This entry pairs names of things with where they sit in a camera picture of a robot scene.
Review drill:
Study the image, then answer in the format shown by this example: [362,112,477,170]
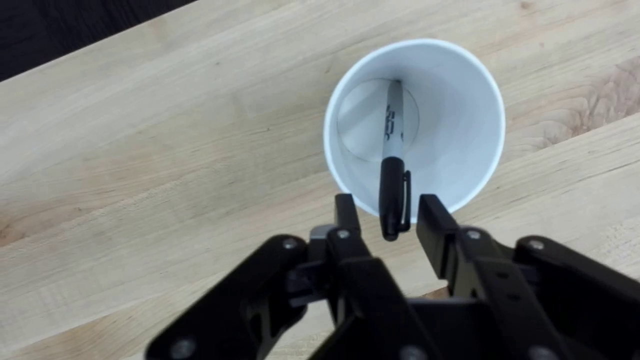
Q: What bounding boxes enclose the black grey marker pen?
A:
[378,81,411,243]

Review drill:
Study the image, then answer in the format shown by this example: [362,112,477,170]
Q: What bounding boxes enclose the brown white paper cup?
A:
[324,39,506,214]

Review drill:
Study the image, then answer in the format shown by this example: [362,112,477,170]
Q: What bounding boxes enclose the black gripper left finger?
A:
[145,195,434,360]

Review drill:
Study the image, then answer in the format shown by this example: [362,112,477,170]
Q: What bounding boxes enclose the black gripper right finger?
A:
[416,195,640,360]

